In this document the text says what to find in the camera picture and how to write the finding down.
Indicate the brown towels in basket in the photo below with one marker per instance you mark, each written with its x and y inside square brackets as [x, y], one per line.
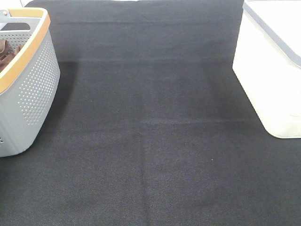
[5, 55]

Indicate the grey perforated laundry basket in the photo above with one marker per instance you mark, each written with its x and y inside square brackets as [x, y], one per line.
[29, 82]

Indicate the white storage bin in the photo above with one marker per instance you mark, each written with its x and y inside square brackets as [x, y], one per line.
[267, 63]

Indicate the black fabric table mat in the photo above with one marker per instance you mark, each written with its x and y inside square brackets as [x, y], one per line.
[150, 126]

